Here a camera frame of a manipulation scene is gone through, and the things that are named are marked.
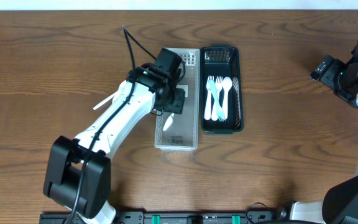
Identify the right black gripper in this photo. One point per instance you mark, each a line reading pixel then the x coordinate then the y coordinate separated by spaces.
pixel 323 70

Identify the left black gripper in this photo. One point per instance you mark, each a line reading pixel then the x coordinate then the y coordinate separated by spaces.
pixel 176 101

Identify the white spoon lowest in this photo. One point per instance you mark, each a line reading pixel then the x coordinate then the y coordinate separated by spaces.
pixel 168 122

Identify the white plastic fork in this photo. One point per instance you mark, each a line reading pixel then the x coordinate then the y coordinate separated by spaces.
pixel 207 110
pixel 217 112

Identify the mint green plastic fork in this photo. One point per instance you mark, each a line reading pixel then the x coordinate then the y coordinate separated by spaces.
pixel 215 86

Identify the white thick plastic spoon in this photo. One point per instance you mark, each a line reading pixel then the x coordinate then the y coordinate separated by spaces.
pixel 227 85

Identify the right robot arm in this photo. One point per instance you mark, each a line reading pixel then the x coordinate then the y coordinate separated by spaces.
pixel 340 204

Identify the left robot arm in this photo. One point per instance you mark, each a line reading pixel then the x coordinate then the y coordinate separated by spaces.
pixel 79 170

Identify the clear plastic mesh basket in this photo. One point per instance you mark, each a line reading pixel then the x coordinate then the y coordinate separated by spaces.
pixel 183 133

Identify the dark green mesh basket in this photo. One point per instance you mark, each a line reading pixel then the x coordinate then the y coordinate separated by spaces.
pixel 222 60

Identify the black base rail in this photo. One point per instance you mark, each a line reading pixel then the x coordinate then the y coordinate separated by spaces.
pixel 254 215

